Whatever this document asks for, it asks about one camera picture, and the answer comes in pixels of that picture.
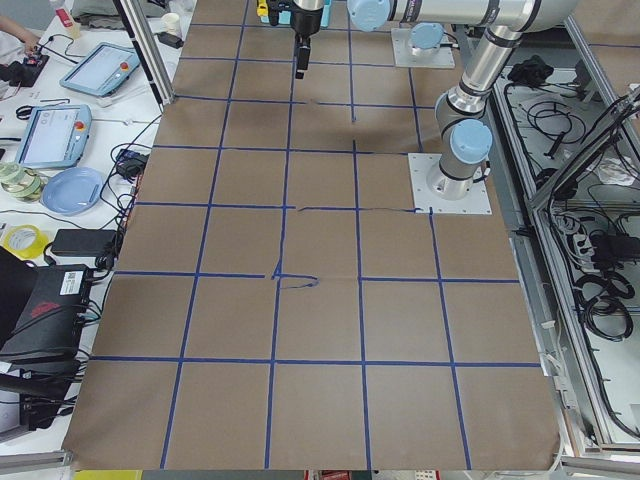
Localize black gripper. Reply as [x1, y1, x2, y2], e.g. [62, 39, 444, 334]
[266, 0, 322, 79]

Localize cream purple cup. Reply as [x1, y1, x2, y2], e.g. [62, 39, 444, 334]
[161, 12, 182, 37]

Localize upper teach pendant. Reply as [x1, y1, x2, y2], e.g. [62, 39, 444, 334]
[59, 42, 140, 97]

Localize teach pendant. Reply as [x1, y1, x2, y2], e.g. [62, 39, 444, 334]
[15, 105, 92, 169]
[59, 42, 140, 97]

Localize lower teach pendant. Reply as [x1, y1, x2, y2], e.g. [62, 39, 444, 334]
[15, 105, 92, 169]

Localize black power brick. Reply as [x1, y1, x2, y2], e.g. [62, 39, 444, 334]
[51, 229, 116, 257]

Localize green tape rolls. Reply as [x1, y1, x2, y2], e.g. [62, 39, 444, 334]
[1, 163, 47, 202]

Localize yellow tape roll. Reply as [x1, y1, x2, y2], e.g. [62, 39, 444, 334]
[2, 225, 49, 260]

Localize black laptop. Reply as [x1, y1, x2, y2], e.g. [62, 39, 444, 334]
[0, 246, 96, 401]

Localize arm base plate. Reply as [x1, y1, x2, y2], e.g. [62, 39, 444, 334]
[408, 153, 492, 215]
[391, 23, 455, 69]

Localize aluminium frame post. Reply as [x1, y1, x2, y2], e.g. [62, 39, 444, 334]
[113, 0, 175, 106]

